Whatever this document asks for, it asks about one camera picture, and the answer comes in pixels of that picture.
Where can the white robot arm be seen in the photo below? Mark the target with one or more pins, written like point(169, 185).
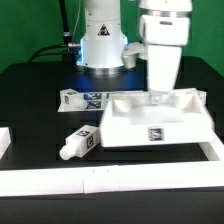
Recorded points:
point(163, 26)

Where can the white obstacle fence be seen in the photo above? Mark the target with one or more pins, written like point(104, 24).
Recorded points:
point(209, 173)

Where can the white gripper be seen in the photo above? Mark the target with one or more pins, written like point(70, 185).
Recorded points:
point(162, 69)

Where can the marker sheet with tags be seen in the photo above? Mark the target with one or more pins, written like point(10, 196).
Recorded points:
point(97, 101)

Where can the white square tabletop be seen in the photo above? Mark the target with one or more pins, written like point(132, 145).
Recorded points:
point(132, 119)

